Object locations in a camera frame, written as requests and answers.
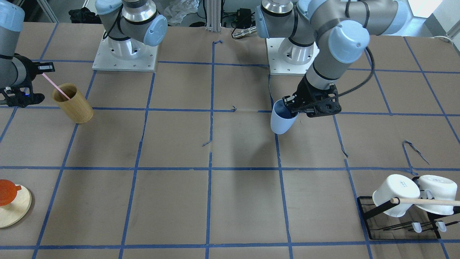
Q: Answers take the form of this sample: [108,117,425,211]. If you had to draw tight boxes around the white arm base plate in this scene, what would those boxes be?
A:
[92,36,158,72]
[266,38,320,76]

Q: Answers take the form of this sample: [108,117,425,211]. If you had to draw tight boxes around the aluminium frame post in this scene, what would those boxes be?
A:
[203,0,223,33]

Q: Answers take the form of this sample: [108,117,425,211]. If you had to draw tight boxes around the crumpled clear plastic bag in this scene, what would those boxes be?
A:
[163,0,200,26]

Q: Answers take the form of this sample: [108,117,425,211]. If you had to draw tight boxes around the light blue plastic cup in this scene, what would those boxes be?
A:
[270,99,299,135]

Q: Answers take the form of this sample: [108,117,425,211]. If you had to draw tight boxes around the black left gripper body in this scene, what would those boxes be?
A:
[292,76,342,118]

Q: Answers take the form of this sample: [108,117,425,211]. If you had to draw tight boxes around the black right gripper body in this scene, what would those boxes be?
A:
[1,54,45,108]

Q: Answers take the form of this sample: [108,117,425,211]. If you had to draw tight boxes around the black cloth bundle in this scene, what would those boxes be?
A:
[68,7,102,24]

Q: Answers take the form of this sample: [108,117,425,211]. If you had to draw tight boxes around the pink chopstick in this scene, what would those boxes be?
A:
[42,73,70,100]

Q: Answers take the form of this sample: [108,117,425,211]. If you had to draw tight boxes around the bamboo wooden cup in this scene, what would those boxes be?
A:
[51,83,94,124]

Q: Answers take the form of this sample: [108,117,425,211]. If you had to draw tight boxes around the silver metal connector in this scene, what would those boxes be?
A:
[231,26,257,40]

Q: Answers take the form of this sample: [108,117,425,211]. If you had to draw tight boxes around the white ceramic mug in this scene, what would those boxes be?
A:
[372,174,420,206]
[416,175,458,216]

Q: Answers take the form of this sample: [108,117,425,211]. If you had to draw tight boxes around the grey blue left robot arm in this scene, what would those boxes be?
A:
[255,0,411,118]

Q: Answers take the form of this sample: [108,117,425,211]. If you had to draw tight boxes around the black corrugated cable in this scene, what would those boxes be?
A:
[336,47,375,97]

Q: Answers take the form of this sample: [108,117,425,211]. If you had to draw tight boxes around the wooden rack dowel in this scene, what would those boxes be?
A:
[389,197,460,206]

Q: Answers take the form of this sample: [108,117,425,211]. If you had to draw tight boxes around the orange silicone lid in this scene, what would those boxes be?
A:
[0,179,22,206]

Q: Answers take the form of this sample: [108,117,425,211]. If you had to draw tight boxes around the black power adapter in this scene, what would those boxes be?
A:
[232,8,253,28]

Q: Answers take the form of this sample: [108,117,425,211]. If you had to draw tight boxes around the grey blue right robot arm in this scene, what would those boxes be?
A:
[0,0,55,108]

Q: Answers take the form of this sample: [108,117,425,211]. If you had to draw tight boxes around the black wire mug rack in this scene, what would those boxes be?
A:
[358,176,459,240]

